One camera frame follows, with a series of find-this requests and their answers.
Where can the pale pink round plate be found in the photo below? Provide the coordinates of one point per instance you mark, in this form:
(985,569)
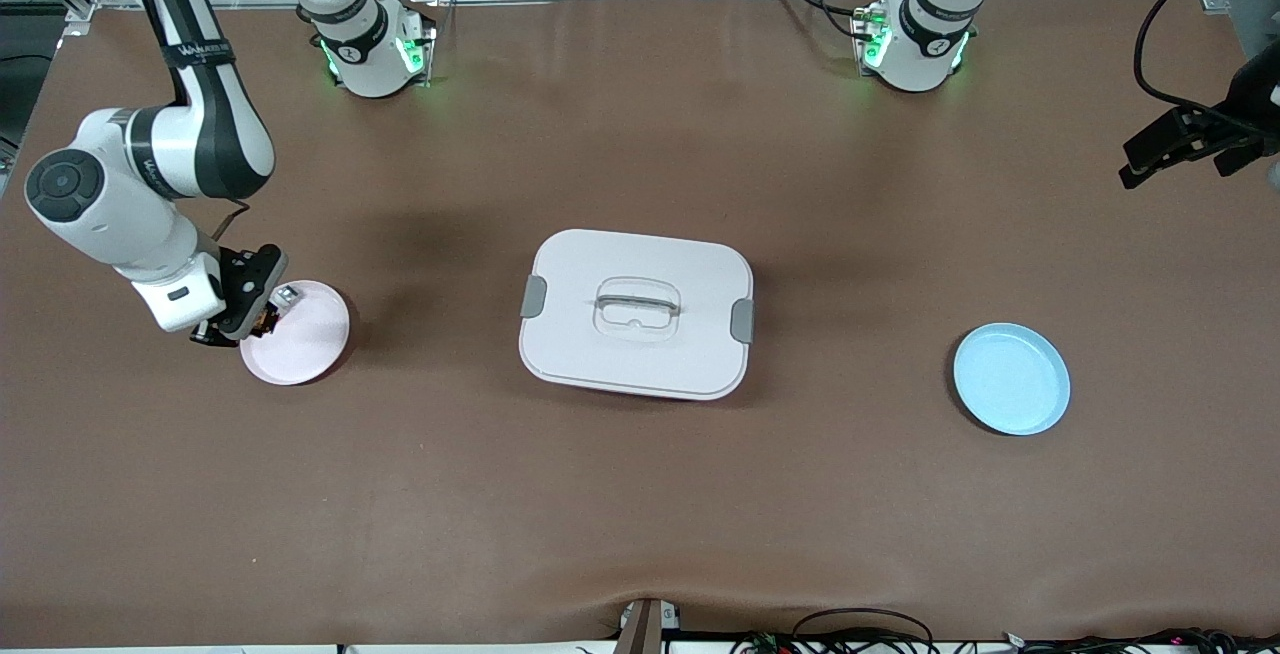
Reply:
(305,344)

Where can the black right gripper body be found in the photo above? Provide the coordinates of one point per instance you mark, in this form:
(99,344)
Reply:
(240,278)

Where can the white switch with orange tab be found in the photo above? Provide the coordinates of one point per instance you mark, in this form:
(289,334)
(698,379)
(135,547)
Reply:
(289,296)

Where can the light blue round plate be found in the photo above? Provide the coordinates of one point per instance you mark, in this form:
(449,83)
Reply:
(1010,379)

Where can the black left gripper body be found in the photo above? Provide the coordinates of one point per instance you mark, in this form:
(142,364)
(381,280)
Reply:
(1243,115)

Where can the white lidded storage box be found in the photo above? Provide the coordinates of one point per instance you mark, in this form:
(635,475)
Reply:
(640,354)

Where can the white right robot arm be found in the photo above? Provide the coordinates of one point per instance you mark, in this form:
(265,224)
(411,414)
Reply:
(120,214)

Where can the brown camera mount post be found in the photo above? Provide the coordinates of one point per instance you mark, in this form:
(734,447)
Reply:
(645,629)

